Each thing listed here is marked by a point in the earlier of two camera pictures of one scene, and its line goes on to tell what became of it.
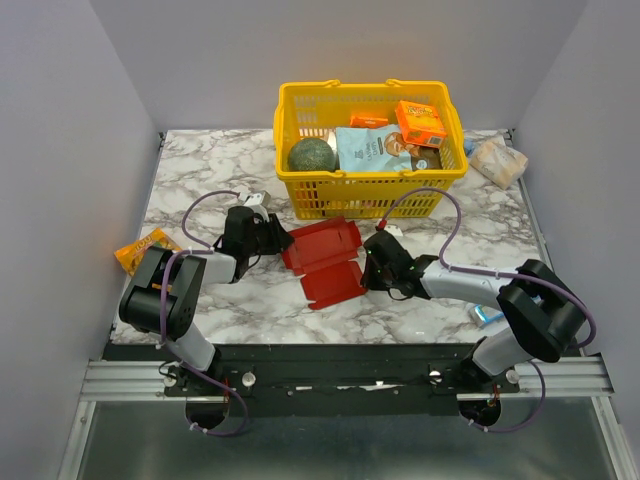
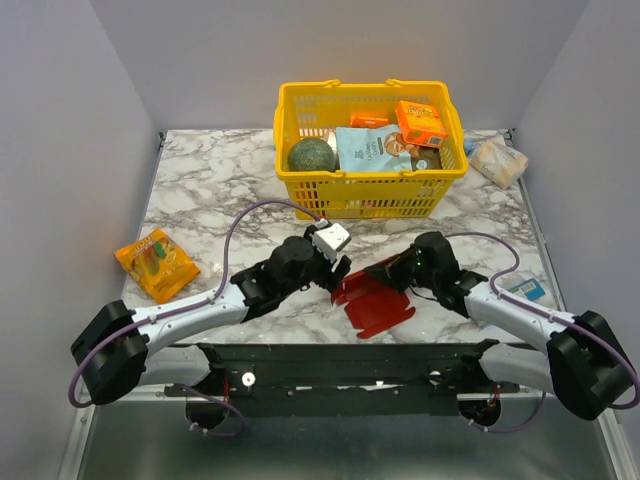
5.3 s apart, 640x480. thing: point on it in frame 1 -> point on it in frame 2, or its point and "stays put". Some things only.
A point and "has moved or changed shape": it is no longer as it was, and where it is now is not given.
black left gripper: (280, 239) -> (340, 272)
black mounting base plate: (327, 379) stays put
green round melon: (312, 154) stays put
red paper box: (322, 252) has moved or changed shape
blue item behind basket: (469, 144) stays put
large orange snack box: (420, 124) stays put
